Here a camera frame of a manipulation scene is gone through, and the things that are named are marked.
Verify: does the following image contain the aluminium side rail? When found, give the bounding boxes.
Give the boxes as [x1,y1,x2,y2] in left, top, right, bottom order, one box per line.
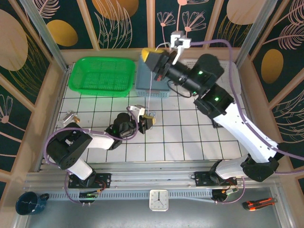
[38,67,72,171]
[238,68,271,168]

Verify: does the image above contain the light blue plastic basket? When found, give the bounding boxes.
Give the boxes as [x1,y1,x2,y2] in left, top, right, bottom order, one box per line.
[134,57,172,98]

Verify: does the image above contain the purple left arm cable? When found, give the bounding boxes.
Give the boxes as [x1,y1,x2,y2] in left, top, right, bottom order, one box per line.
[45,106,140,205]

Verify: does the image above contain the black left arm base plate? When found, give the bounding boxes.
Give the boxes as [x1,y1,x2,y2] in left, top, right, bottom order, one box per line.
[68,172,112,190]

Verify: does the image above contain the dark blue mug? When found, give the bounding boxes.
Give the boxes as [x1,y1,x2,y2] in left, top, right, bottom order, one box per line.
[16,191,50,216]

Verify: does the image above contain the aluminium frame post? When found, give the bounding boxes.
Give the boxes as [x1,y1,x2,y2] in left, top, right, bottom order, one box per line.
[235,0,285,69]
[19,0,71,73]

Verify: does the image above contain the white plastic basket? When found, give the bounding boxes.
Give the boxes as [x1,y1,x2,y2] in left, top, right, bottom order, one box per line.
[184,58,242,100]

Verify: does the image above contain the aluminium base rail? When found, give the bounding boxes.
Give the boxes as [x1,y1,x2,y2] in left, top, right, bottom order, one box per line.
[23,161,278,190]

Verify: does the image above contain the black controller board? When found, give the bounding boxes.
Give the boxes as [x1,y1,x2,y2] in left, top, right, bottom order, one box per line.
[211,187,238,202]
[78,190,101,204]

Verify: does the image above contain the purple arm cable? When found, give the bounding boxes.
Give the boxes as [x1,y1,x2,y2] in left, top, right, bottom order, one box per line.
[45,106,140,205]
[190,39,304,205]

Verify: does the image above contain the orange black utility knife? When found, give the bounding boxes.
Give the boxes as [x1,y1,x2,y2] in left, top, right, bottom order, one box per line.
[242,197,278,211]

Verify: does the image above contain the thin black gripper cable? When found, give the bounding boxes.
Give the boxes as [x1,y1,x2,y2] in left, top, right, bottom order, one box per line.
[167,79,192,98]

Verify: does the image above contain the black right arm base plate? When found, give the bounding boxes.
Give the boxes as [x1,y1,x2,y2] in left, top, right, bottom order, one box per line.
[194,171,238,187]

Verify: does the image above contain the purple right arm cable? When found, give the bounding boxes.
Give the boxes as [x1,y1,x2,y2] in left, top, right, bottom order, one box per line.
[190,39,304,205]

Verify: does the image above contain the white square clock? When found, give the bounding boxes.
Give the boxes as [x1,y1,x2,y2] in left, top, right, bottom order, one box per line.
[149,189,169,211]

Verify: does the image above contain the slotted grey cable duct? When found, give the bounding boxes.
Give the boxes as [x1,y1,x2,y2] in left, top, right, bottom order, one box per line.
[48,190,214,201]

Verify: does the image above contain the thin white cable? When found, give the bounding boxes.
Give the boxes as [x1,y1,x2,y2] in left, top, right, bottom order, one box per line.
[147,42,171,116]

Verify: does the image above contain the green plastic basket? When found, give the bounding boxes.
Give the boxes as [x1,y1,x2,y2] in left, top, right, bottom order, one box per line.
[68,56,136,97]

